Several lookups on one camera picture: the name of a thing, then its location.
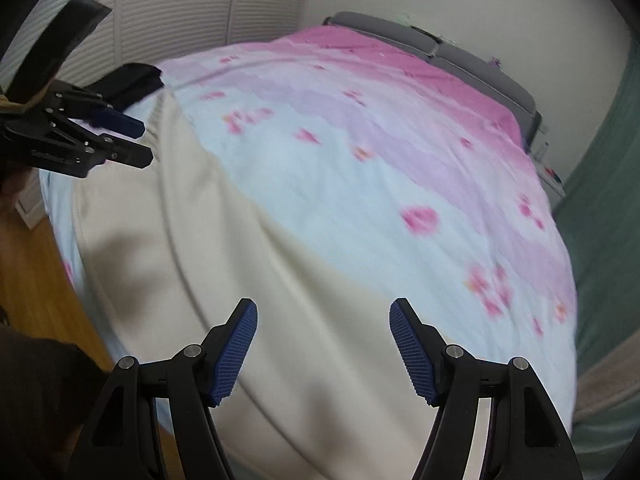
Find person's dark clothing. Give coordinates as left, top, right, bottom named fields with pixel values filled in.
left=0, top=324, right=117, bottom=480

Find green curtain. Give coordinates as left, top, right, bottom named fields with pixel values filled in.
left=554, top=52, right=640, bottom=356

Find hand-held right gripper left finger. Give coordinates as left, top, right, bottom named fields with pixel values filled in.
left=75, top=298, right=258, bottom=480

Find beige cloth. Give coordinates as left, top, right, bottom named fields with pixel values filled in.
left=572, top=337, right=638, bottom=423

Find person's left hand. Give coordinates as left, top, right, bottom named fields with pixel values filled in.
left=0, top=162, right=43, bottom=213

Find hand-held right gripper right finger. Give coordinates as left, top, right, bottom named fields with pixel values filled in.
left=389, top=297, right=583, bottom=480

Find white nightstand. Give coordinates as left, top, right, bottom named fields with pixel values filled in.
left=529, top=125, right=569, bottom=202

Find white cabinet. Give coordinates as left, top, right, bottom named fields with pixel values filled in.
left=14, top=172, right=49, bottom=227

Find grey padded headboard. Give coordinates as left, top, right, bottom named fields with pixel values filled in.
left=322, top=10, right=543, bottom=147

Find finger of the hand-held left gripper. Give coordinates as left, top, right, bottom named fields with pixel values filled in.
left=2, top=122, right=154, bottom=179
left=47, top=80, right=146, bottom=137

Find pink floral bed sheet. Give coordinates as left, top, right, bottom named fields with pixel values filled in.
left=37, top=24, right=581, bottom=480

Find cream pants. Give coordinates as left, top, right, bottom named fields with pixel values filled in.
left=72, top=94, right=443, bottom=480

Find white louvered closet door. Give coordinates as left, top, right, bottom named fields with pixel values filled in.
left=235, top=0, right=319, bottom=50
left=30, top=0, right=243, bottom=92

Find black cloth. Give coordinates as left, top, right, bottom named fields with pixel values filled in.
left=94, top=62, right=166, bottom=114

